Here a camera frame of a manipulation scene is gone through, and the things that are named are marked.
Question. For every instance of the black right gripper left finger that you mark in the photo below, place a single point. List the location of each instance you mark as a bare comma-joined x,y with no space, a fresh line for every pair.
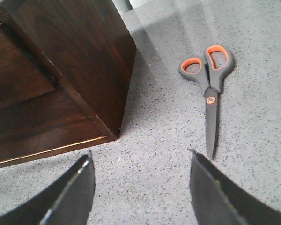
67,201

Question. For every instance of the dark wooden drawer cabinet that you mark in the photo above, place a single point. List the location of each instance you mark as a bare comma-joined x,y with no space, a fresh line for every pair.
89,52

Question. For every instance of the dark wooden drawer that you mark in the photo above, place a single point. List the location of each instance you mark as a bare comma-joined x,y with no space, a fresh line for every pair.
22,75

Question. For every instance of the grey orange scissors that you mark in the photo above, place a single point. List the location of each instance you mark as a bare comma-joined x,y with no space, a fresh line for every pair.
210,79

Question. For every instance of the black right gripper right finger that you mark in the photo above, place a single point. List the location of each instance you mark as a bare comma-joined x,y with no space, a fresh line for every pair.
217,200

